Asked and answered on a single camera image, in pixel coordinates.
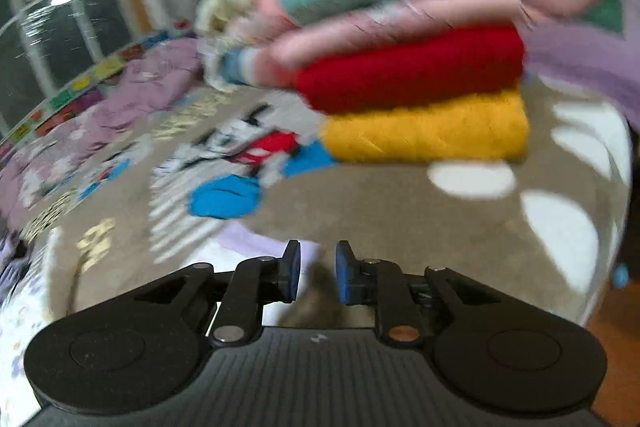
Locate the colourful alphabet foam panel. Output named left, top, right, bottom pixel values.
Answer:
left=0, top=19, right=196, bottom=148

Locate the cartoon printed blanket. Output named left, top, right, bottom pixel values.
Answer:
left=0, top=77, right=633, bottom=358

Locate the blue pink striped garment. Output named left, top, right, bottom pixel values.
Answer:
left=220, top=47, right=301, bottom=88

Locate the pink folded garment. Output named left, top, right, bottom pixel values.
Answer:
left=272, top=0, right=526, bottom=70

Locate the purple quilt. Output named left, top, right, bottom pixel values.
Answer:
left=0, top=39, right=206, bottom=228

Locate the yellow folded sweater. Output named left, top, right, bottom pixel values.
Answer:
left=320, top=89, right=531, bottom=164

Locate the red folded sweater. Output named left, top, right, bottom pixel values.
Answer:
left=295, top=24, right=526, bottom=115

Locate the wood framed window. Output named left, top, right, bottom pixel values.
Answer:
left=0, top=0, right=156, bottom=142

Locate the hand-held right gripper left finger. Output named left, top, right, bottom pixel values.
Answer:
left=132, top=239, right=302, bottom=349

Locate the lavender green cloth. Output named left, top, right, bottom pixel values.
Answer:
left=520, top=0, right=640, bottom=132

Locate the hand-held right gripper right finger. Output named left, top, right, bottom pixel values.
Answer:
left=335, top=240, right=503, bottom=349

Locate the white purple floral garment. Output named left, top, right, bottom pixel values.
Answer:
left=0, top=224, right=321, bottom=427

